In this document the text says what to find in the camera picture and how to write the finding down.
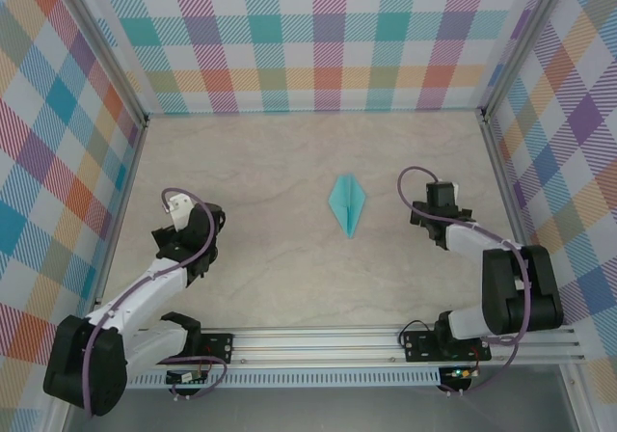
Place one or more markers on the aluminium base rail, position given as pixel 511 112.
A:
pixel 313 342

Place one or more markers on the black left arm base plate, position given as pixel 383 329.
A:
pixel 219 347

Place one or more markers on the aluminium frame post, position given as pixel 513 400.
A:
pixel 523 41
pixel 103 51

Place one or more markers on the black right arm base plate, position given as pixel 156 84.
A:
pixel 419 345

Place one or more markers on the circuit board with green LED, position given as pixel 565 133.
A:
pixel 460 373

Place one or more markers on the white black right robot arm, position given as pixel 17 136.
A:
pixel 467 239

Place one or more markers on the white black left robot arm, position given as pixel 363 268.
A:
pixel 144 288

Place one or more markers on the small black circuit board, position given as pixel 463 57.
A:
pixel 185 378

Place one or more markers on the aluminium frame side bar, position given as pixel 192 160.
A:
pixel 506 186
pixel 120 210

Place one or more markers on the light blue paper sheet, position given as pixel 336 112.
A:
pixel 347 200

